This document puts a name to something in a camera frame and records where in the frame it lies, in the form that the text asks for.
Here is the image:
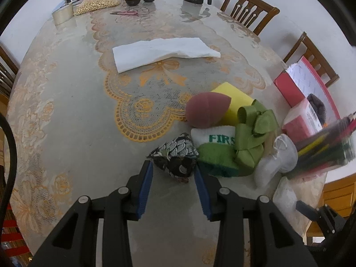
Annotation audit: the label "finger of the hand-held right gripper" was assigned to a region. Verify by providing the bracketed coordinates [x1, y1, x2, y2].
[295, 200, 321, 221]

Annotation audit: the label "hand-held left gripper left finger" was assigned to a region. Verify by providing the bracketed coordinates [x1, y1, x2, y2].
[29, 160, 155, 267]

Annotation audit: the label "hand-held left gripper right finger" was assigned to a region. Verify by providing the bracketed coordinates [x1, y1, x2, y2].
[193, 170, 318, 267]

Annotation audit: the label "white cloth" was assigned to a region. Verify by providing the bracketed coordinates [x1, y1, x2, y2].
[272, 176, 300, 215]

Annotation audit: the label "green scouring sponge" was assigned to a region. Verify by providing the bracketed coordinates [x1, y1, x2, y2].
[191, 125, 243, 178]

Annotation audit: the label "black and white patterned pouch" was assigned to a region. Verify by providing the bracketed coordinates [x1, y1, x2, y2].
[146, 133, 200, 184]

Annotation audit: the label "green ribbon bow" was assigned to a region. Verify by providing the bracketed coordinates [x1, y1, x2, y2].
[233, 99, 280, 173]

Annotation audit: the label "grey knitted scrubber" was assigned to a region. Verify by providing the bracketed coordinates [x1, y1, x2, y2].
[306, 93, 327, 123]

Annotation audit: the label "pink cardboard box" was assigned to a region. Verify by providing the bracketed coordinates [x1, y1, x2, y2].
[273, 56, 341, 123]

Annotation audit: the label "wooden cabinet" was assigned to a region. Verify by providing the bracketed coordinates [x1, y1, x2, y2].
[305, 172, 356, 237]

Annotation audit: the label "clear jar of pencils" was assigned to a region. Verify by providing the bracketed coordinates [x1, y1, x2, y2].
[284, 111, 356, 180]

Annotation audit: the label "pink makeup sponge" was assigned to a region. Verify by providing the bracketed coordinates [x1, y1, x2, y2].
[185, 92, 232, 129]

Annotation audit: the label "pink tissue pack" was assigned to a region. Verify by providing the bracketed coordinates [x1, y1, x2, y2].
[281, 97, 326, 143]

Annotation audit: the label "yellow sponge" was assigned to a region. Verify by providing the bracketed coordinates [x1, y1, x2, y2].
[210, 82, 255, 127]

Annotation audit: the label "lace tablecloth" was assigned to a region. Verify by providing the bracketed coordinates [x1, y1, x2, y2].
[4, 0, 334, 267]

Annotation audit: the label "white folded paper towel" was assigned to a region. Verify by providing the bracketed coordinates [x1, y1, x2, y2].
[112, 37, 222, 74]

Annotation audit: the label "red stool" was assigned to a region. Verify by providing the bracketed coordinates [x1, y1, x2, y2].
[0, 202, 29, 257]

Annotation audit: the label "wooden chair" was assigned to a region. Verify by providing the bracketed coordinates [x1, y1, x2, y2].
[220, 0, 280, 36]
[283, 32, 340, 88]
[0, 44, 20, 98]

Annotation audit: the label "pink scissors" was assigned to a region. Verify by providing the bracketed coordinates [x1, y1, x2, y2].
[109, 9, 139, 16]

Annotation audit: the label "bag of beans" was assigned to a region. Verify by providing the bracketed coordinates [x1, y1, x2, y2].
[73, 0, 122, 16]

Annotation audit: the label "roll of clear tape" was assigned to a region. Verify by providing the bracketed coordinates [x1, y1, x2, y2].
[52, 3, 74, 26]

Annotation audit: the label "black cable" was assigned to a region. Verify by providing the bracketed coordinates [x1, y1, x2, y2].
[0, 113, 19, 210]

